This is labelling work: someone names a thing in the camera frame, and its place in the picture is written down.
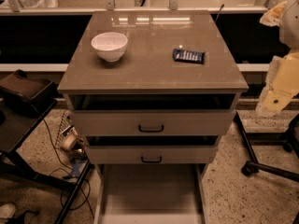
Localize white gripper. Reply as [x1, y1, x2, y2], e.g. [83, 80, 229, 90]
[255, 50, 299, 117]

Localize blue rxbar snack bar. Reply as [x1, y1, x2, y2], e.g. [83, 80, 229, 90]
[173, 49, 205, 64]

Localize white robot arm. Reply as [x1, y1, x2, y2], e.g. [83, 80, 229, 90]
[255, 0, 299, 117]

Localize white ceramic bowl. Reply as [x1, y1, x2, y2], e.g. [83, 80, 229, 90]
[91, 32, 128, 62]

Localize black office chair base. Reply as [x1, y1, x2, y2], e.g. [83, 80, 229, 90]
[234, 113, 299, 182]

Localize grey drawer cabinet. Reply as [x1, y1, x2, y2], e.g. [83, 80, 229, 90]
[59, 10, 248, 224]

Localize lower grey drawer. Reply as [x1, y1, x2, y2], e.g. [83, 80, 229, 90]
[85, 146, 218, 164]

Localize grey drawer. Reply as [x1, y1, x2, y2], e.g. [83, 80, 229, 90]
[69, 111, 235, 136]
[85, 146, 218, 164]

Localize upper grey drawer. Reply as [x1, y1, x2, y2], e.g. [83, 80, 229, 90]
[69, 111, 235, 136]

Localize roll of tape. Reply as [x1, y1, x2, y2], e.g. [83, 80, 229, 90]
[61, 133, 77, 151]

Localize dark box on table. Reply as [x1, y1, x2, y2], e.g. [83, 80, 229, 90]
[0, 69, 57, 117]

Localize black cable on floor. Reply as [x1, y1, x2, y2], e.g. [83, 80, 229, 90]
[40, 117, 95, 219]

